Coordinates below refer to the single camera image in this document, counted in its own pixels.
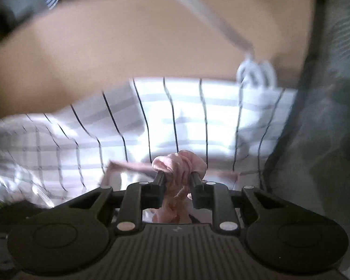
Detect white checked blanket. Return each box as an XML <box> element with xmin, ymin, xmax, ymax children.
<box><xmin>0</xmin><ymin>76</ymin><xmax>298</xmax><ymax>210</ymax></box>

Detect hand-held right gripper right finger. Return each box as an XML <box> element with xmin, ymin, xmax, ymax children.
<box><xmin>189</xmin><ymin>171</ymin><xmax>283</xmax><ymax>233</ymax></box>

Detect pink cloth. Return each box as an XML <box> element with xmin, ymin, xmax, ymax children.
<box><xmin>151</xmin><ymin>149</ymin><xmax>207</xmax><ymax>224</ymax></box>

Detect white cord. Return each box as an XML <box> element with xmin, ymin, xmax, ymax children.
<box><xmin>153</xmin><ymin>0</ymin><xmax>278</xmax><ymax>90</ymax></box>

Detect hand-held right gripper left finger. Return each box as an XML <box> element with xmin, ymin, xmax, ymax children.
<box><xmin>68</xmin><ymin>171</ymin><xmax>167</xmax><ymax>233</ymax></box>

